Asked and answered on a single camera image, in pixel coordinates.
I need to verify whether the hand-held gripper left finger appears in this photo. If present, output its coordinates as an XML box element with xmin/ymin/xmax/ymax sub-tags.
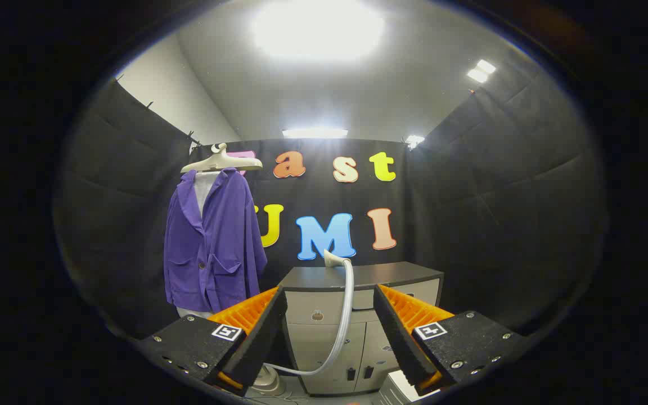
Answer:
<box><xmin>137</xmin><ymin>285</ymin><xmax>289</xmax><ymax>394</ymax></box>

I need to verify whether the purple jacket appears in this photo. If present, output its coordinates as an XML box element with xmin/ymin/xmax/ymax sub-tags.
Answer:
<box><xmin>164</xmin><ymin>168</ymin><xmax>268</xmax><ymax>313</ymax></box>

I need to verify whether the white padded ironing form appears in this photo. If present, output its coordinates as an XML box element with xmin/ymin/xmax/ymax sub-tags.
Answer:
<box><xmin>177</xmin><ymin>170</ymin><xmax>219</xmax><ymax>320</ymax></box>

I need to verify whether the large ceiling light panel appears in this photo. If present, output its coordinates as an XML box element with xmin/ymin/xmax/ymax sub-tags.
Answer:
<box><xmin>251</xmin><ymin>0</ymin><xmax>385</xmax><ymax>61</ymax></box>

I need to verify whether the grey garment steamer hose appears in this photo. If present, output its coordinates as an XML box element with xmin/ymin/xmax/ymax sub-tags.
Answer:
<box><xmin>265</xmin><ymin>259</ymin><xmax>356</xmax><ymax>376</ymax></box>

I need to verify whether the grey cabinet with dark top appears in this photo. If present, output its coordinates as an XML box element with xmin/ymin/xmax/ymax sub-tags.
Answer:
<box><xmin>278</xmin><ymin>261</ymin><xmax>446</xmax><ymax>395</ymax></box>

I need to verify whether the plain black side curtain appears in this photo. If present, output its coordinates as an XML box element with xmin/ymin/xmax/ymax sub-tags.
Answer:
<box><xmin>406</xmin><ymin>56</ymin><xmax>607</xmax><ymax>334</ymax></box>
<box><xmin>57</xmin><ymin>79</ymin><xmax>196</xmax><ymax>338</ymax></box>

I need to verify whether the double square ceiling light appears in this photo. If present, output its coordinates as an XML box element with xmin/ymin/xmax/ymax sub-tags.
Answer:
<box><xmin>466</xmin><ymin>59</ymin><xmax>497</xmax><ymax>84</ymax></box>

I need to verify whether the white clothes hanger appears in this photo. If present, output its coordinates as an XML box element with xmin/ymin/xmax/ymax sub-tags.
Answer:
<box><xmin>181</xmin><ymin>143</ymin><xmax>263</xmax><ymax>174</ymax></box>

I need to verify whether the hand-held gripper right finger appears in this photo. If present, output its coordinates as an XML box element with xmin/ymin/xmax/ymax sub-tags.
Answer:
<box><xmin>373</xmin><ymin>284</ymin><xmax>527</xmax><ymax>397</ymax></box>

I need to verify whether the white garment steamer base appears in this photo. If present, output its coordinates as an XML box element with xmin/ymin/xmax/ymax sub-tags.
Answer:
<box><xmin>248</xmin><ymin>364</ymin><xmax>286</xmax><ymax>397</ymax></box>

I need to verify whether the white garment steamer head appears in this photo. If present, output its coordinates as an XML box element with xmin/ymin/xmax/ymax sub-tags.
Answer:
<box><xmin>324</xmin><ymin>249</ymin><xmax>354</xmax><ymax>268</ymax></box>

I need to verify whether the black backdrop cloth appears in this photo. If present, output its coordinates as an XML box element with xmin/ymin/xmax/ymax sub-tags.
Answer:
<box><xmin>192</xmin><ymin>139</ymin><xmax>410</xmax><ymax>293</ymax></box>

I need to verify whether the ceiling strip light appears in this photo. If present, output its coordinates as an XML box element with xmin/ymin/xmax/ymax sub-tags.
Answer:
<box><xmin>282</xmin><ymin>128</ymin><xmax>349</xmax><ymax>139</ymax></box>

